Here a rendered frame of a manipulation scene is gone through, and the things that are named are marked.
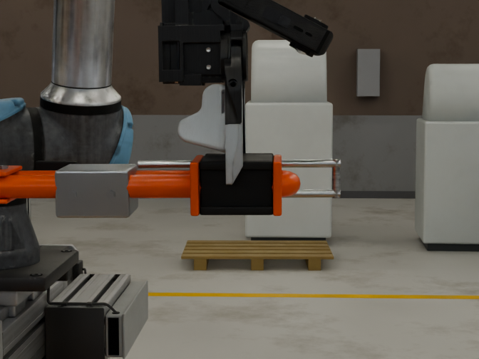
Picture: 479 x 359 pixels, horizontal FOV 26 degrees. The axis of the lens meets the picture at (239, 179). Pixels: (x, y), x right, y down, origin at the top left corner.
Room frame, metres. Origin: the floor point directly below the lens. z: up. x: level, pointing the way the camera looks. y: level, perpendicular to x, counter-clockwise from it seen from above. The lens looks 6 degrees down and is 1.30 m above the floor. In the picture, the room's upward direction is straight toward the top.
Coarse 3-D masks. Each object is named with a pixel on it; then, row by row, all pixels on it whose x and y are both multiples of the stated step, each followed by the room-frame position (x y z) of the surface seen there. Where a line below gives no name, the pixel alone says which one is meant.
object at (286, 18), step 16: (224, 0) 0.97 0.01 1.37; (240, 0) 0.97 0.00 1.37; (256, 0) 0.97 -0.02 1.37; (256, 16) 0.97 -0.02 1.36; (272, 16) 0.97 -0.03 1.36; (288, 16) 0.97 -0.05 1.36; (304, 16) 0.99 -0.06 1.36; (272, 32) 1.01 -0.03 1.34; (288, 32) 0.98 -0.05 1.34; (304, 32) 0.98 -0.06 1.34; (320, 32) 0.98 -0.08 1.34; (304, 48) 0.99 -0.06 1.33; (320, 48) 0.98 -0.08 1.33
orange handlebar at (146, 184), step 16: (0, 176) 0.97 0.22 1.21; (16, 176) 0.97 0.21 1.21; (32, 176) 0.97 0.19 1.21; (48, 176) 0.97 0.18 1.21; (144, 176) 0.97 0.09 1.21; (160, 176) 0.97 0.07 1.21; (176, 176) 0.97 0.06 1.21; (288, 176) 0.97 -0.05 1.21; (0, 192) 0.97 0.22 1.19; (16, 192) 0.97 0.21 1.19; (32, 192) 0.96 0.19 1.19; (48, 192) 0.96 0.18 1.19; (128, 192) 0.96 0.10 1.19; (144, 192) 0.96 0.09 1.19; (160, 192) 0.96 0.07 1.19; (176, 192) 0.96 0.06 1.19; (288, 192) 0.96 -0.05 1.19
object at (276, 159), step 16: (192, 160) 0.96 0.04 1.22; (208, 160) 0.96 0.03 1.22; (224, 160) 0.96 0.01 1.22; (256, 160) 0.96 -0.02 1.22; (272, 160) 0.97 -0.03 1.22; (192, 176) 0.95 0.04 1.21; (208, 176) 0.96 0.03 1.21; (224, 176) 0.96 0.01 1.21; (240, 176) 0.96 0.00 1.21; (256, 176) 0.95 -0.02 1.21; (272, 176) 0.96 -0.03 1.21; (192, 192) 0.95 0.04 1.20; (208, 192) 0.96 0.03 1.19; (224, 192) 0.96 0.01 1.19; (240, 192) 0.96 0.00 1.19; (256, 192) 0.96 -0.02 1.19; (272, 192) 0.96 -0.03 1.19; (192, 208) 0.95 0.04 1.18; (208, 208) 0.95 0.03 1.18; (224, 208) 0.95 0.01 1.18; (240, 208) 0.95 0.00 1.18; (256, 208) 0.95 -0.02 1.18; (272, 208) 0.95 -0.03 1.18
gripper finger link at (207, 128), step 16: (208, 96) 0.96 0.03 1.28; (208, 112) 0.95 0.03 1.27; (192, 128) 0.95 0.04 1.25; (208, 128) 0.94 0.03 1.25; (224, 128) 0.94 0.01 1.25; (240, 128) 0.94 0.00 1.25; (208, 144) 0.94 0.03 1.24; (224, 144) 0.94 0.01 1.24; (240, 144) 0.94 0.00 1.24; (240, 160) 0.94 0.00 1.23
